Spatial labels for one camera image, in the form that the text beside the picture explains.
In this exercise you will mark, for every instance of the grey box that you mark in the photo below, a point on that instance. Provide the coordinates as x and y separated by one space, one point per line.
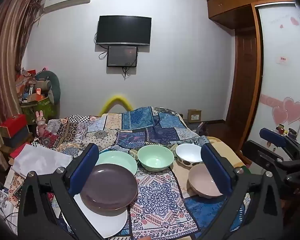
18 137

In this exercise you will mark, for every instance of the striped brown curtain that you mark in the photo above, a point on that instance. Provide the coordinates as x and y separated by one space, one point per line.
7 62

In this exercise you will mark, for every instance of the dark small jar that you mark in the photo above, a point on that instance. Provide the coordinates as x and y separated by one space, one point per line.
292 133

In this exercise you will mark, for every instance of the red folder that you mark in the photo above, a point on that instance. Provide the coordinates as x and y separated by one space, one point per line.
20 152

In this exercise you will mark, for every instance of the light green bowl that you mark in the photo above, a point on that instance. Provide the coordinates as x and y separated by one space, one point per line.
155 158

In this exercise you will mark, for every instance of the white spotted bowl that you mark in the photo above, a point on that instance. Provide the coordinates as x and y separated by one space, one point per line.
188 153

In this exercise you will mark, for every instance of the pink bowl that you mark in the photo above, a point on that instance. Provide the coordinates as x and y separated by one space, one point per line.
200 180

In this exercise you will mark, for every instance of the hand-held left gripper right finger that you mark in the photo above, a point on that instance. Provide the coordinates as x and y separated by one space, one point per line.
216 170

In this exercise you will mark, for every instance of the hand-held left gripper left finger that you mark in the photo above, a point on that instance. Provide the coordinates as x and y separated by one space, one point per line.
86 166

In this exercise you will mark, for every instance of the green gift bag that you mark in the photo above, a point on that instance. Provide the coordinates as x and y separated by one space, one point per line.
40 107

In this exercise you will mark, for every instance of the red box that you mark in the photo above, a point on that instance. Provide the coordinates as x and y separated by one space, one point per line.
13 125

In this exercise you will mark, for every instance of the brown wooden door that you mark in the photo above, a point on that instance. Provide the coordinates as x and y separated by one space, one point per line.
242 85

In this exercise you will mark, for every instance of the white plate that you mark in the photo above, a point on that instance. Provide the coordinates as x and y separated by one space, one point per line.
107 222

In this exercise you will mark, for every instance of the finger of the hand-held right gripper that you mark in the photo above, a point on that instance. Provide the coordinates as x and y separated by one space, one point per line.
272 136
262 156

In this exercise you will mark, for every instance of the black wall television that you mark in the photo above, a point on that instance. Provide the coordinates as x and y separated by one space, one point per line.
123 30

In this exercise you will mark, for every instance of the white sliding wardrobe door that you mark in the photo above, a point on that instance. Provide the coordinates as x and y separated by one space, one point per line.
280 80

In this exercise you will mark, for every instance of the yellow foam tube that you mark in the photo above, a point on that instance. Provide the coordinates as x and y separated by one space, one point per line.
116 99

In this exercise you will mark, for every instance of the cardboard box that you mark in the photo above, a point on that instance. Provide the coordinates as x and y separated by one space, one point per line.
194 116

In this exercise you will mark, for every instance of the white lace cloth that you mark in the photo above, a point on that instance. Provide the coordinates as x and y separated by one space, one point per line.
1 200

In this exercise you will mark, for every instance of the pink heart stickers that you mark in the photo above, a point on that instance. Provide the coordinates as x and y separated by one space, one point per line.
292 110

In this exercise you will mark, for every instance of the wooden wardrobe cabinet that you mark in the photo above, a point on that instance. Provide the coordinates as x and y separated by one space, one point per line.
230 5

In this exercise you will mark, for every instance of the small red white label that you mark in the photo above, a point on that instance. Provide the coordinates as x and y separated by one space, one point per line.
281 60

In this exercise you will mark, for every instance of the small red bottle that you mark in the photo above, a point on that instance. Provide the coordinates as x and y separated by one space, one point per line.
280 128

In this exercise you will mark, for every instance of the pink bunny toy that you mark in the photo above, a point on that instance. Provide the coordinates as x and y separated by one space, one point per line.
41 123

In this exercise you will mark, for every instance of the patterned gift bag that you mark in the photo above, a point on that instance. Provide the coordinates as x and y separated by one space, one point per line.
23 82

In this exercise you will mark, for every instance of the light green plate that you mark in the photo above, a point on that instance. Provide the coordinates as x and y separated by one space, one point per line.
118 158

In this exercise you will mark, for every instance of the purple plate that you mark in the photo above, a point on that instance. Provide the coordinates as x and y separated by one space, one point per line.
110 185

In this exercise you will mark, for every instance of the small black wall monitor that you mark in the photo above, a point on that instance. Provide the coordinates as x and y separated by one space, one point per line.
122 56

